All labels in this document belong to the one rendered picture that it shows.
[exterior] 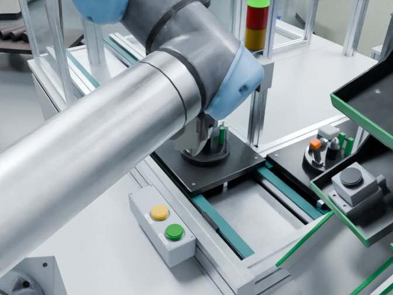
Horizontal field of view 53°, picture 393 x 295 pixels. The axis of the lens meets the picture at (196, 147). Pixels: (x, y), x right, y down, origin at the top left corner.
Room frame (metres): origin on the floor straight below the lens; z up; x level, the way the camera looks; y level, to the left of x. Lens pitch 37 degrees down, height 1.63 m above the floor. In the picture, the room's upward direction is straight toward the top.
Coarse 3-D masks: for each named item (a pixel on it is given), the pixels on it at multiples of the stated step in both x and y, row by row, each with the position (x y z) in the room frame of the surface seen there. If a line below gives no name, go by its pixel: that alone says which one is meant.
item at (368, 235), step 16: (368, 144) 0.51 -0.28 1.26; (352, 160) 0.50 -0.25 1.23; (368, 160) 0.50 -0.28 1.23; (384, 160) 0.49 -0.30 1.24; (320, 176) 0.48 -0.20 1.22; (384, 176) 0.46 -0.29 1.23; (320, 192) 0.45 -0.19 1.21; (384, 192) 0.44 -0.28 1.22; (336, 208) 0.42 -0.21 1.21; (384, 208) 0.41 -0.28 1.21; (352, 224) 0.38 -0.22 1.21; (368, 224) 0.39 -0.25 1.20; (384, 224) 0.39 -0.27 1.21; (368, 240) 0.36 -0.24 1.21
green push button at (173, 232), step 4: (172, 224) 0.60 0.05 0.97; (176, 224) 0.60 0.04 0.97; (168, 228) 0.59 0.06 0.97; (172, 228) 0.59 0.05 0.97; (176, 228) 0.59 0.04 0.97; (180, 228) 0.59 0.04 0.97; (168, 232) 0.58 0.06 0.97; (172, 232) 0.58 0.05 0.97; (176, 232) 0.58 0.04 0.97; (180, 232) 0.58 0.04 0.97; (168, 236) 0.57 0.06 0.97; (172, 236) 0.57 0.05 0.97; (176, 236) 0.57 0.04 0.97; (180, 236) 0.57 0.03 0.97
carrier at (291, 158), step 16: (320, 128) 0.96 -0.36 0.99; (336, 128) 0.96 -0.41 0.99; (304, 144) 0.91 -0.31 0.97; (336, 144) 0.81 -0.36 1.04; (352, 144) 0.83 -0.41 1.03; (272, 160) 0.84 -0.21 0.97; (288, 160) 0.83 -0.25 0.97; (304, 160) 0.82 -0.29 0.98; (336, 160) 0.81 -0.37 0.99; (288, 176) 0.78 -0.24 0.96; (304, 176) 0.77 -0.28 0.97
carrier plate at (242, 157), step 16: (240, 144) 0.91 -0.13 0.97; (160, 160) 0.84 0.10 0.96; (176, 160) 0.83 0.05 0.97; (240, 160) 0.83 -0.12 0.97; (256, 160) 0.83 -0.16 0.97; (176, 176) 0.77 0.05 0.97; (192, 176) 0.77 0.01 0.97; (208, 176) 0.77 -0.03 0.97; (224, 176) 0.77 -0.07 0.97; (192, 192) 0.71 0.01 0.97
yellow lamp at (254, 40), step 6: (246, 30) 0.90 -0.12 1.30; (252, 30) 0.89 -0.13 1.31; (258, 30) 0.89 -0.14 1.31; (264, 30) 0.89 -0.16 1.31; (246, 36) 0.90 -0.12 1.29; (252, 36) 0.89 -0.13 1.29; (258, 36) 0.89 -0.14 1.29; (264, 36) 0.89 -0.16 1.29; (246, 42) 0.90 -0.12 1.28; (252, 42) 0.89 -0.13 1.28; (258, 42) 0.89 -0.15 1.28; (264, 42) 0.90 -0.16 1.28; (246, 48) 0.90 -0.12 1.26; (252, 48) 0.89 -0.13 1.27; (258, 48) 0.89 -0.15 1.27
